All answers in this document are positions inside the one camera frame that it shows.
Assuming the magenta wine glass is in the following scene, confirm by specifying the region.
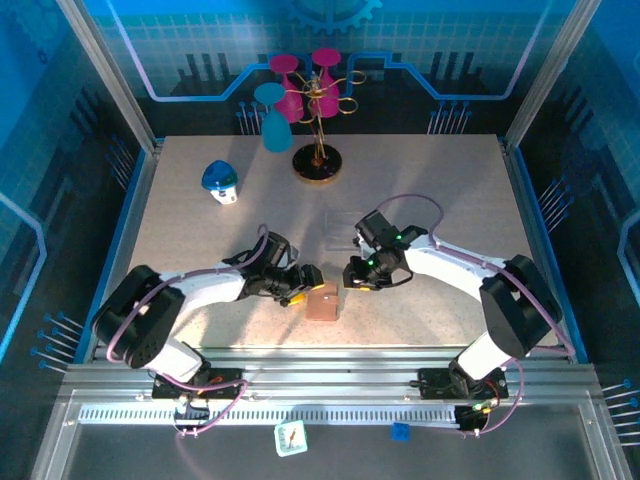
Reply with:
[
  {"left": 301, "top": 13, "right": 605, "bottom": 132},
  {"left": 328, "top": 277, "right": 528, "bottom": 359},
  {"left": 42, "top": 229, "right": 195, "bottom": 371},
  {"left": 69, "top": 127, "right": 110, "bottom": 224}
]
[
  {"left": 268, "top": 53, "right": 305, "bottom": 124},
  {"left": 309, "top": 47, "right": 343, "bottom": 119}
]

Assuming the white green square tile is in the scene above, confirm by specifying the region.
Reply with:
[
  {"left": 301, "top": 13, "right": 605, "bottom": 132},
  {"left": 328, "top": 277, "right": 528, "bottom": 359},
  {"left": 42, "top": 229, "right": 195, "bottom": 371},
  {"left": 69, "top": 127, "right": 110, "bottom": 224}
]
[{"left": 273, "top": 419, "right": 309, "bottom": 458}]

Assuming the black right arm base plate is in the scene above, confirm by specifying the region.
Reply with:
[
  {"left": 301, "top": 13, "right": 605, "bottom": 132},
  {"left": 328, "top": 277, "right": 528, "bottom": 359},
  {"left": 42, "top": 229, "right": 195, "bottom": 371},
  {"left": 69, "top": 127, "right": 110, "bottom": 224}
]
[{"left": 417, "top": 367, "right": 510, "bottom": 401}]

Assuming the aluminium front rail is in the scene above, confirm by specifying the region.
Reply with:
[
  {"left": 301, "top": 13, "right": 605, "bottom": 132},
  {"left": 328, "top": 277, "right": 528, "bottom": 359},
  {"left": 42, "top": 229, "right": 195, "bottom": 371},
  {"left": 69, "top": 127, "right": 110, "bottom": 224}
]
[{"left": 58, "top": 346, "right": 604, "bottom": 402}]

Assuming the aluminium frame post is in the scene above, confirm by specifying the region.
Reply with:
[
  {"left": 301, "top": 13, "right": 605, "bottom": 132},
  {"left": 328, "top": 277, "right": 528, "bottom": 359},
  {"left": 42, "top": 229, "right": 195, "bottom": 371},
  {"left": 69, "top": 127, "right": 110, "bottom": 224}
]
[
  {"left": 501, "top": 0, "right": 602, "bottom": 151},
  {"left": 55, "top": 0, "right": 164, "bottom": 155}
]

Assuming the gold glass rack black base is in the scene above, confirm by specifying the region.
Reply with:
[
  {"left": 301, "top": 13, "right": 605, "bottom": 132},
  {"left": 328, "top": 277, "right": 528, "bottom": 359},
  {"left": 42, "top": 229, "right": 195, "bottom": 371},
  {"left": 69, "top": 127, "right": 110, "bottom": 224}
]
[{"left": 285, "top": 69, "right": 360, "bottom": 185}]

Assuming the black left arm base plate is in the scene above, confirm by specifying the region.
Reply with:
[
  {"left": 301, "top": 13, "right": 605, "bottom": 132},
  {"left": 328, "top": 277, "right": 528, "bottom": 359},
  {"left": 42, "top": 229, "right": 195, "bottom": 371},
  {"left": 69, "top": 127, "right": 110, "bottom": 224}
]
[{"left": 152, "top": 368, "right": 245, "bottom": 401}]

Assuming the slotted grey cable duct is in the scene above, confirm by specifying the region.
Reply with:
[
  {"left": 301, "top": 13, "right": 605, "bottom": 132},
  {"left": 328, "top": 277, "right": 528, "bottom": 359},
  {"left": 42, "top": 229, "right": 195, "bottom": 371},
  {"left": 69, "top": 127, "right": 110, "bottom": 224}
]
[{"left": 78, "top": 404, "right": 461, "bottom": 426}]

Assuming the black electronics board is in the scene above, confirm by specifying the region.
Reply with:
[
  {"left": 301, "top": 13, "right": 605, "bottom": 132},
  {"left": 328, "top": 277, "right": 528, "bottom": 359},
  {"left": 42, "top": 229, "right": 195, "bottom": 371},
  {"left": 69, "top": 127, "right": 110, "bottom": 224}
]
[
  {"left": 454, "top": 403, "right": 490, "bottom": 434},
  {"left": 173, "top": 399, "right": 211, "bottom": 432}
]

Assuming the brown wooden case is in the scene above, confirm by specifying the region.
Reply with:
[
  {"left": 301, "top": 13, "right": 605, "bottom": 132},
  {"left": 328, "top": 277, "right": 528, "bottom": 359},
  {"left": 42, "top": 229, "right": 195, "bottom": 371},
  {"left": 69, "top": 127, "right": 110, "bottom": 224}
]
[{"left": 305, "top": 281, "right": 342, "bottom": 323}]

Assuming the white cup with blue lid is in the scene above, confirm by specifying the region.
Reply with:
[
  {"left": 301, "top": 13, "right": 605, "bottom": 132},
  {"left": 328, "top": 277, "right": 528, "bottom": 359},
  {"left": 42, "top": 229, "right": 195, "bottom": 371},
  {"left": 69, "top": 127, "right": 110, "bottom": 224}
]
[{"left": 200, "top": 159, "right": 240, "bottom": 207}]

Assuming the teal wine glass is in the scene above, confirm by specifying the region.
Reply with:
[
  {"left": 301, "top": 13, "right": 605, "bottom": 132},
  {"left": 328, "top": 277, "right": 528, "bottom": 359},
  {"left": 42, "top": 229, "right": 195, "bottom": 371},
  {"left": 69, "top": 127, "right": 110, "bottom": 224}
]
[{"left": 253, "top": 82, "right": 294, "bottom": 154}]

